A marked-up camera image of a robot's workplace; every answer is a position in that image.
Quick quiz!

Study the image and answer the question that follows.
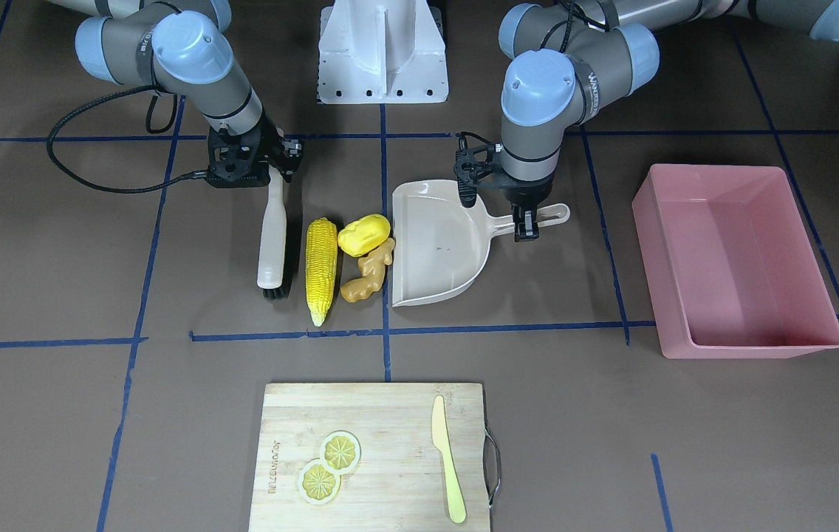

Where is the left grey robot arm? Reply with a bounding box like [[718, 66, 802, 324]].
[[453, 1, 839, 242]]

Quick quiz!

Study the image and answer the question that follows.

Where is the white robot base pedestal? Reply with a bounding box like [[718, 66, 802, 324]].
[[316, 1, 449, 105]]

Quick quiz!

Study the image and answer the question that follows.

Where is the yellow toy potato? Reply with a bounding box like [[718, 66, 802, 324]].
[[338, 214, 391, 257]]

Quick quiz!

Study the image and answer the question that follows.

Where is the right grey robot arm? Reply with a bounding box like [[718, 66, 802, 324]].
[[63, 1, 304, 194]]

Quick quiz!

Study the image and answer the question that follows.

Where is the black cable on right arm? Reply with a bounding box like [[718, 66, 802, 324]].
[[46, 83, 210, 195]]

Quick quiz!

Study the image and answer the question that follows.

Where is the pink plastic bin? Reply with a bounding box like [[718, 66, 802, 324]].
[[632, 164, 839, 359]]

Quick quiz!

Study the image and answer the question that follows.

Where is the beige plastic dustpan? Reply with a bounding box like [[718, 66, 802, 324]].
[[391, 180, 571, 308]]

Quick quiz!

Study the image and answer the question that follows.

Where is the cream brush with black bristles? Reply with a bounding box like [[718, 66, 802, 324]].
[[257, 165, 287, 300]]

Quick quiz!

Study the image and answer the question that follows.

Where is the lemon slice near board centre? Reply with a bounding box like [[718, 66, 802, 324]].
[[321, 430, 362, 475]]

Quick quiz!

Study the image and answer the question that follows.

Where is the yellow plastic toy knife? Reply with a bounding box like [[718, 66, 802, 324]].
[[431, 396, 467, 523]]

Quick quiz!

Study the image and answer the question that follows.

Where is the bamboo cutting board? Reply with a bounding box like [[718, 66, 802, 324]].
[[248, 383, 491, 531]]

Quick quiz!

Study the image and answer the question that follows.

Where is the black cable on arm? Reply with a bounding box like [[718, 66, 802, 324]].
[[46, 83, 210, 195], [538, 0, 616, 52]]

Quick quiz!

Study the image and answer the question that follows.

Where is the yellow toy corn cob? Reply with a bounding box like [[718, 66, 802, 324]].
[[305, 216, 338, 327]]

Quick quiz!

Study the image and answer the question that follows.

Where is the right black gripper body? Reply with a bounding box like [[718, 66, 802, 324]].
[[207, 113, 304, 188]]

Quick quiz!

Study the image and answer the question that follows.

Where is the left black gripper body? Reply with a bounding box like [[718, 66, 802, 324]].
[[453, 132, 555, 215]]

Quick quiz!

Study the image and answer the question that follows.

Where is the lemon slice near board edge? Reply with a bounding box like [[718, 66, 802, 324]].
[[297, 459, 342, 505]]

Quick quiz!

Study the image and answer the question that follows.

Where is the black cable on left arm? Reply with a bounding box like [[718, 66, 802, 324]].
[[538, 0, 616, 52]]

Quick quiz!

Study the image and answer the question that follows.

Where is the brown toy ginger root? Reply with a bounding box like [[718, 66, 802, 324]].
[[340, 238, 396, 303]]

